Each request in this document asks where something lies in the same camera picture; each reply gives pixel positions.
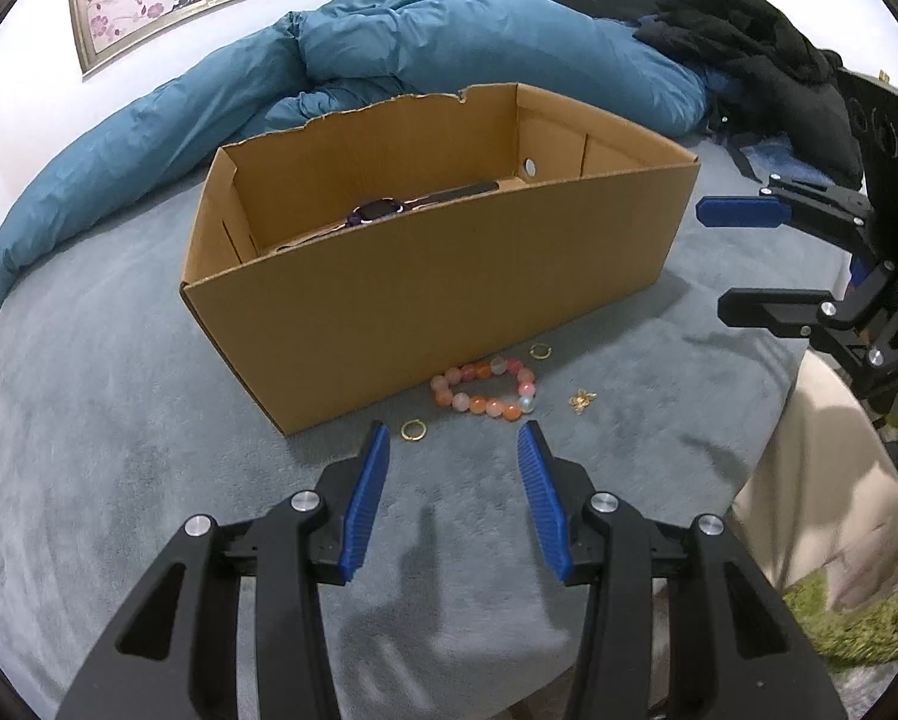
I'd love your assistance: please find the beige blanket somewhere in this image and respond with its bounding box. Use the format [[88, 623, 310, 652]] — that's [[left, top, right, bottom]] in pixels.
[[730, 351, 898, 592]]

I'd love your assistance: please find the blue duvet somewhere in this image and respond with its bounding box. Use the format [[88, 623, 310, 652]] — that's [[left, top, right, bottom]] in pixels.
[[0, 0, 707, 309]]

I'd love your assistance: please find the brown cardboard box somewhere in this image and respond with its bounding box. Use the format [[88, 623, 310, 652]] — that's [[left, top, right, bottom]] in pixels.
[[181, 85, 701, 434]]

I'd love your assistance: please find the pink orange bead bracelet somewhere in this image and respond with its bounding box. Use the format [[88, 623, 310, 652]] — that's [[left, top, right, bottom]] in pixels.
[[429, 356, 540, 423]]

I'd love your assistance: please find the purple black kids smartwatch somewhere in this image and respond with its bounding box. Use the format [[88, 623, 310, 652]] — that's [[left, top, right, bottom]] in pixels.
[[271, 181, 499, 254]]

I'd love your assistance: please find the light blue towel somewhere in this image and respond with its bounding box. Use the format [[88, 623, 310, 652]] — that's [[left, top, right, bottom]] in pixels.
[[730, 133, 834, 185]]

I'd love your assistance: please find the green fluffy rug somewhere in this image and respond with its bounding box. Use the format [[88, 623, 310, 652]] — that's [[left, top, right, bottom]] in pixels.
[[782, 569, 898, 670]]

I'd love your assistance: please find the black clothes pile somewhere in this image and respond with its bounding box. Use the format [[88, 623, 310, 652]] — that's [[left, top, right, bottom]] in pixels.
[[636, 0, 864, 190]]

